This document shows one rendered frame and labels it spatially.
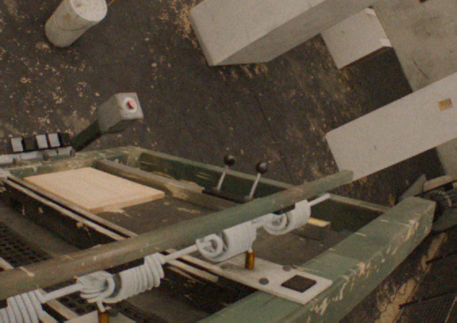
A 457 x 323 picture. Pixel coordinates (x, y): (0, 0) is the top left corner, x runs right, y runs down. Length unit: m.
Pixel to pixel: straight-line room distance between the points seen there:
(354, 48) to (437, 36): 3.28
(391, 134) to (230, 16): 2.07
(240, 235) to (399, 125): 4.39
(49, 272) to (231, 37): 3.72
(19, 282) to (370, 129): 4.88
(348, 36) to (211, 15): 2.66
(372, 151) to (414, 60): 4.53
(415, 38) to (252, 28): 5.88
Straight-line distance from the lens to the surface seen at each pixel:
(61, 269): 0.49
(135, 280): 0.64
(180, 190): 1.62
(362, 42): 6.41
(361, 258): 1.00
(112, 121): 2.12
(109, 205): 1.48
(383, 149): 5.18
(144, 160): 2.08
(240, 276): 0.85
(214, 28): 4.21
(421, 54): 9.48
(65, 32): 3.20
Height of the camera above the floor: 2.40
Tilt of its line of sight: 37 degrees down
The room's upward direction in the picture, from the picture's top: 64 degrees clockwise
